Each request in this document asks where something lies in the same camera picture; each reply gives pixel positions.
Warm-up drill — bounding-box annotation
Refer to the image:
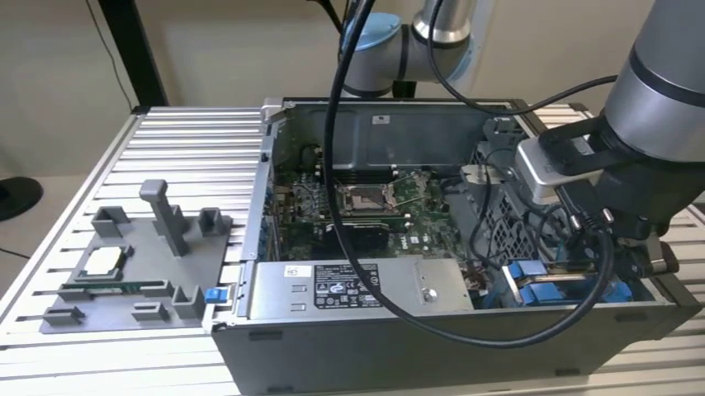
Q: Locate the black round stand base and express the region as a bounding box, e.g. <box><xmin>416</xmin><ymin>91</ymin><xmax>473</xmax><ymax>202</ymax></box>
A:
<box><xmin>0</xmin><ymin>176</ymin><xmax>44</xmax><ymax>222</ymax></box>

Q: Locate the green RAM stick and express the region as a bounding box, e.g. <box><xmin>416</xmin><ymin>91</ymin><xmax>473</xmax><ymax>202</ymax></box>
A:
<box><xmin>62</xmin><ymin>282</ymin><xmax>146</xmax><ymax>296</ymax></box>

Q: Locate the coloured power wire bundle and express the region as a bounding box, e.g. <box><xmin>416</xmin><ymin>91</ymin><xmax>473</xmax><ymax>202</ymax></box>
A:
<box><xmin>461</xmin><ymin>266</ymin><xmax>489</xmax><ymax>295</ymax></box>

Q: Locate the silver power supply unit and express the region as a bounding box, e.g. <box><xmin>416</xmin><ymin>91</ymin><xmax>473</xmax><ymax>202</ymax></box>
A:
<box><xmin>246</xmin><ymin>259</ymin><xmax>476</xmax><ymax>323</ymax></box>

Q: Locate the black graphics card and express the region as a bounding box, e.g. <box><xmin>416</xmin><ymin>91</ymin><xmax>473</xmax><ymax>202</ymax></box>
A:
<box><xmin>323</xmin><ymin>221</ymin><xmax>391</xmax><ymax>252</ymax></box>

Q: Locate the metal socket cover frame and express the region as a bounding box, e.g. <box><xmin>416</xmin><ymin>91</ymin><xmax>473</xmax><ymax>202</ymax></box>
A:
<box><xmin>387</xmin><ymin>176</ymin><xmax>430</xmax><ymax>207</ymax></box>

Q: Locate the grey parts rack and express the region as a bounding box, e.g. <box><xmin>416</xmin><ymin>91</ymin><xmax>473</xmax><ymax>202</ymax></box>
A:
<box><xmin>40</xmin><ymin>179</ymin><xmax>237</xmax><ymax>334</ymax></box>

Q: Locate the CPU socket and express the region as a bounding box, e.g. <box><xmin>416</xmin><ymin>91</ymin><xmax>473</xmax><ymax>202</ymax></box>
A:
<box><xmin>342</xmin><ymin>184</ymin><xmax>394</xmax><ymax>215</ymax></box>

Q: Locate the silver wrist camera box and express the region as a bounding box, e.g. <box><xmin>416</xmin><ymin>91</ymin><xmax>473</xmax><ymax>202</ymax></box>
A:
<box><xmin>514</xmin><ymin>135</ymin><xmax>605</xmax><ymax>204</ymax></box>

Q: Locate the grey open PC case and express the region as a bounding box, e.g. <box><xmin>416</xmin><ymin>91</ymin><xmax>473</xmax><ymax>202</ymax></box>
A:
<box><xmin>211</xmin><ymin>97</ymin><xmax>680</xmax><ymax>395</ymax></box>

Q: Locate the black disk wire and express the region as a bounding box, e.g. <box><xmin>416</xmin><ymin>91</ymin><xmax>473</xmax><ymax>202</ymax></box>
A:
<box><xmin>470</xmin><ymin>148</ymin><xmax>545</xmax><ymax>269</ymax></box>
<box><xmin>522</xmin><ymin>205</ymin><xmax>586</xmax><ymax>265</ymax></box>

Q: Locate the black upright post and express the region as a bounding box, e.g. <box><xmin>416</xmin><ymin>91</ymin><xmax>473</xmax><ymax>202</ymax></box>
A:
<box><xmin>98</xmin><ymin>0</ymin><xmax>170</xmax><ymax>108</ymax></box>

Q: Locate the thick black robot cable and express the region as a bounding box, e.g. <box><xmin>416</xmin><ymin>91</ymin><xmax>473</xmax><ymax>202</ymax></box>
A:
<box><xmin>325</xmin><ymin>0</ymin><xmax>616</xmax><ymax>347</ymax></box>
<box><xmin>426</xmin><ymin>0</ymin><xmax>621</xmax><ymax>116</ymax></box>

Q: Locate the green motherboard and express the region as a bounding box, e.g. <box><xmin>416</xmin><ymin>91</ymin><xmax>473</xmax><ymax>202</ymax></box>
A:
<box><xmin>273</xmin><ymin>163</ymin><xmax>462</xmax><ymax>263</ymax></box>

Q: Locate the blue disk carrier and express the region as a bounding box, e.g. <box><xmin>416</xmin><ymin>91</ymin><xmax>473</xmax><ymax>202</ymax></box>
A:
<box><xmin>520</xmin><ymin>267</ymin><xmax>633</xmax><ymax>309</ymax></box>
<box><xmin>509</xmin><ymin>260</ymin><xmax>600</xmax><ymax>284</ymax></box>

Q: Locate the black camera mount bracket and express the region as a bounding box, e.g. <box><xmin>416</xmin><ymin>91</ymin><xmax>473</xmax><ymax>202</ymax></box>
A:
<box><xmin>537</xmin><ymin>119</ymin><xmax>613</xmax><ymax>174</ymax></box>

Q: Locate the silver CPU chip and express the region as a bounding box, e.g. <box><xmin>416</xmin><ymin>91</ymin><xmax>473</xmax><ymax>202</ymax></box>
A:
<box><xmin>80</xmin><ymin>247</ymin><xmax>127</xmax><ymax>276</ymax></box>

